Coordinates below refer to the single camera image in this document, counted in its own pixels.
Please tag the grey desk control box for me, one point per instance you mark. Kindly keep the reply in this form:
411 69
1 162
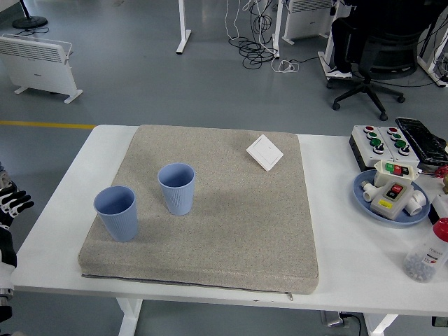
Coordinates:
330 318

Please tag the white table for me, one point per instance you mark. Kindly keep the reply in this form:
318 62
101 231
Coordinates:
336 245

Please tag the large white panel heater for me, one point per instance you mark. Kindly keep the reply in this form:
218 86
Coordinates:
35 70

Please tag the black fan stand base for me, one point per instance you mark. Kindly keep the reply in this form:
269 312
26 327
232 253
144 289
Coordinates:
29 22

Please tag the person's shoe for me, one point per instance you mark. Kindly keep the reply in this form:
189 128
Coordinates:
3 175

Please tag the black office chair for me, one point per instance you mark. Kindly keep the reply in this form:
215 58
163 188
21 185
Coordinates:
388 49

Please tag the white desk foot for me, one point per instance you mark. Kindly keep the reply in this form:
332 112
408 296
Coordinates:
327 59

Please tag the grey-brown cushion mat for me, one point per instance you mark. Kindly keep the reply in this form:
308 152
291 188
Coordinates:
227 217

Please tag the brass fitting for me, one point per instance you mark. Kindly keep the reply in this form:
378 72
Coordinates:
445 185

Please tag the white green-red switch box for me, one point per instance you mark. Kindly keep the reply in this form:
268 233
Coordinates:
381 176

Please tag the white pipe fitting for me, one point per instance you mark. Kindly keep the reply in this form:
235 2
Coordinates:
369 194
418 204

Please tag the person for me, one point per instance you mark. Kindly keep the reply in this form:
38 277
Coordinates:
385 14

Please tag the white wall switch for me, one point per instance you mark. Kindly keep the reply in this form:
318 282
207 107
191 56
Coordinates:
265 152

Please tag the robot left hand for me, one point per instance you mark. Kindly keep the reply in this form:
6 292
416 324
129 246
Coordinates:
8 206

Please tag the white push-button control box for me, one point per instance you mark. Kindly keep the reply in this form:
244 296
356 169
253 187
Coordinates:
411 157
364 147

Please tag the white desk frame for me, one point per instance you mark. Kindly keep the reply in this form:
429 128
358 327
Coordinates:
425 63

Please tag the black flat handheld device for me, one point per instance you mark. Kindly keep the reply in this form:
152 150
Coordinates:
420 136

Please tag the clear bottle with red cap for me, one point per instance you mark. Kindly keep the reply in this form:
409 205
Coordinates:
423 252

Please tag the white desk leg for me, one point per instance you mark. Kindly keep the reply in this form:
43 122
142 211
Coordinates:
278 28
182 24

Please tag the blue plate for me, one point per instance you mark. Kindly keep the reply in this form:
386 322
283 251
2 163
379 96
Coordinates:
364 208

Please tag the blue ribbed plastic cup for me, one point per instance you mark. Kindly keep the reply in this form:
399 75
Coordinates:
119 224
178 199

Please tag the grey red-button switch box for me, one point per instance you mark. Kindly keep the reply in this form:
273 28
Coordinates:
397 206

